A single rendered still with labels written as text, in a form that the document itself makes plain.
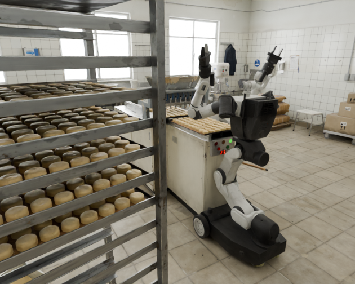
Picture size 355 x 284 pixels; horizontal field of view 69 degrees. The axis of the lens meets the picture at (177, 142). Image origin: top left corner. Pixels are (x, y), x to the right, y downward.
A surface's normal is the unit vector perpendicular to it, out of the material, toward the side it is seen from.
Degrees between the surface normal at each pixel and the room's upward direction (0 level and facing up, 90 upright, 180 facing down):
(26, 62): 90
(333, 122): 89
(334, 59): 90
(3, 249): 0
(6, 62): 90
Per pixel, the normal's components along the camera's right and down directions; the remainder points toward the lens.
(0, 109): 0.66, 0.23
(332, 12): -0.86, 0.16
